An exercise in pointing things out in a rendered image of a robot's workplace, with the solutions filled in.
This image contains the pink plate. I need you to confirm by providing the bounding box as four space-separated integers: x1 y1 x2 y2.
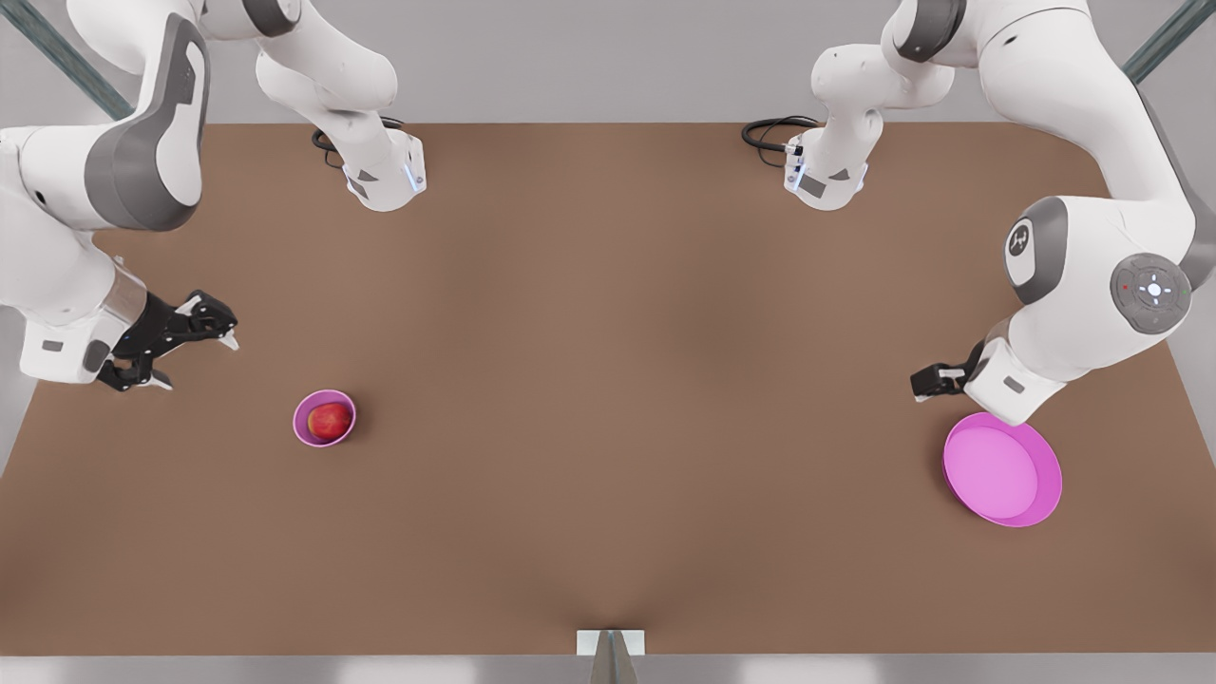
941 411 1064 529

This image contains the red apple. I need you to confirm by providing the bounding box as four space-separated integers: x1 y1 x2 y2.
307 402 352 442

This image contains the black cable loop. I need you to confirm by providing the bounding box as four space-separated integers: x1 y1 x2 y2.
740 115 824 173
311 115 407 170

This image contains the silver frame post with foot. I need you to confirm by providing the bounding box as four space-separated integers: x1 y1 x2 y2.
576 628 647 684

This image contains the small purple bowl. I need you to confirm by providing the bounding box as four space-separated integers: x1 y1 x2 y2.
293 389 358 448

